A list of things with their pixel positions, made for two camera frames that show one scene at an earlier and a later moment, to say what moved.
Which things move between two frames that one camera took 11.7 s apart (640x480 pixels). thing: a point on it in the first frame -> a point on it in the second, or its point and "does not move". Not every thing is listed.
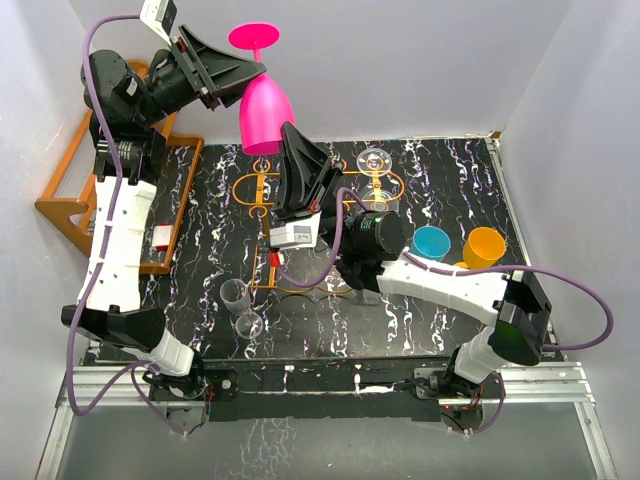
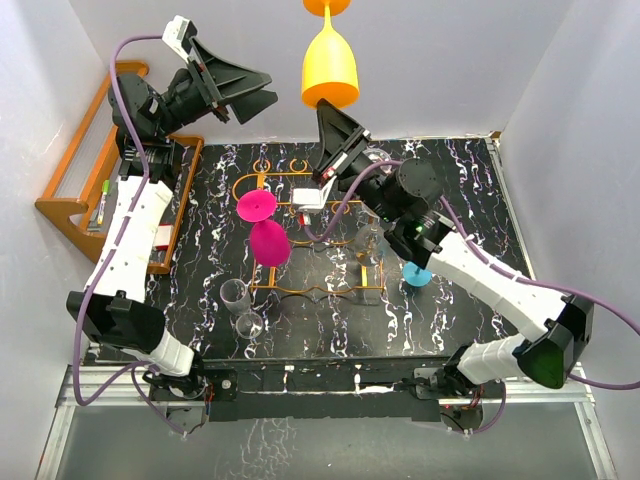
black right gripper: (302, 188) -> (341, 140)
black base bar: (358, 390) does not move
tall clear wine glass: (374, 162) does not move
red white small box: (162, 236) does not move
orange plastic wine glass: (483, 247) -> (329, 69)
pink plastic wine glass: (265, 106) -> (270, 243)
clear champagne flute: (235, 295) does not move
